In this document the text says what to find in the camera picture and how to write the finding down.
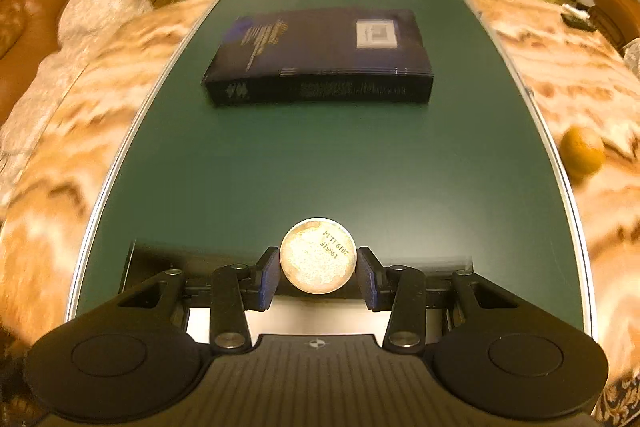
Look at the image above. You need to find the orange fruit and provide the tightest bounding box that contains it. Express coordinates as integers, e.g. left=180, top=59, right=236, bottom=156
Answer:
left=559, top=126, right=605, bottom=179

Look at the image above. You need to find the brown leather armchair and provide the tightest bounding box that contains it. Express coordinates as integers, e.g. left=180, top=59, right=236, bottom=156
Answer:
left=589, top=0, right=640, bottom=54

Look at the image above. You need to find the dark box lid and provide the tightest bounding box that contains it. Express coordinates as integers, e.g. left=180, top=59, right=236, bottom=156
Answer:
left=203, top=8, right=434, bottom=106

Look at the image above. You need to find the open black box base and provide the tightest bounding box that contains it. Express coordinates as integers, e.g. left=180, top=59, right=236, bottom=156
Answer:
left=107, top=245, right=465, bottom=355

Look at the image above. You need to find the black remote control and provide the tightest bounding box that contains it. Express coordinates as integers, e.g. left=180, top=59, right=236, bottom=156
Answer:
left=561, top=13, right=597, bottom=32

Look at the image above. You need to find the white lace sofa cover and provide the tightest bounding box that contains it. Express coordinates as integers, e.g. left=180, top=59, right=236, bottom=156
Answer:
left=1, top=0, right=153, bottom=208

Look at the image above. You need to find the round cream tin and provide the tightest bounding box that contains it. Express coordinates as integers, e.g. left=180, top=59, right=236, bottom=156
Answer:
left=279, top=217, right=357, bottom=295

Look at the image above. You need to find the green desk mat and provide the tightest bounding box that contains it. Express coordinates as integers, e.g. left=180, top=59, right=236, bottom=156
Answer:
left=65, top=0, right=597, bottom=334

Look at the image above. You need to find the brown leather sofa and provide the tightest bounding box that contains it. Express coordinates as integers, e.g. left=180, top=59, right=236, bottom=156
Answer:
left=1, top=0, right=179, bottom=121

